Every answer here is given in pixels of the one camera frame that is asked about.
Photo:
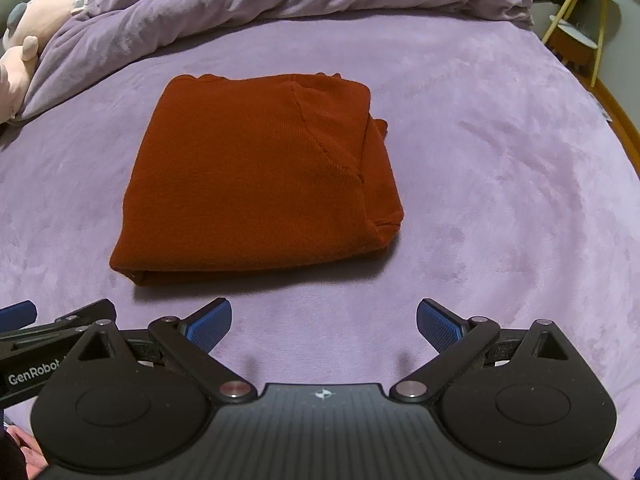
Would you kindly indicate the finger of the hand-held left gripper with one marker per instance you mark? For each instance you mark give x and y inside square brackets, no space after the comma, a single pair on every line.
[90,312]
[17,312]

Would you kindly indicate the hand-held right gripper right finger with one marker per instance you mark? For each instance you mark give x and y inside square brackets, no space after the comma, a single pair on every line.
[441,325]

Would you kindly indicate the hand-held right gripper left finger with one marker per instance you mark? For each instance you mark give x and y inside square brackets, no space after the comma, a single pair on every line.
[211,324]

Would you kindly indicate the rust orange knit sweater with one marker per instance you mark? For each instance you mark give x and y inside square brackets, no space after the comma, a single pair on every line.
[255,175]

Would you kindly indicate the purple fleece bed sheet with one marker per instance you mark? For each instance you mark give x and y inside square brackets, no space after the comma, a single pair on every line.
[500,185]

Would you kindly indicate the beige plush toy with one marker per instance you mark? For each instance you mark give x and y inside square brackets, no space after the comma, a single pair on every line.
[25,45]

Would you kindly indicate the orange round stool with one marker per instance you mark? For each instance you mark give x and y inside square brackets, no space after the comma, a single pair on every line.
[577,45]

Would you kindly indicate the purple duvet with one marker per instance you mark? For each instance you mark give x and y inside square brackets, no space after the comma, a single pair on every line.
[260,5]

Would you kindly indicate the yellow metal shelf rack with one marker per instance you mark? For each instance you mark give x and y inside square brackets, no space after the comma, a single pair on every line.
[575,5]

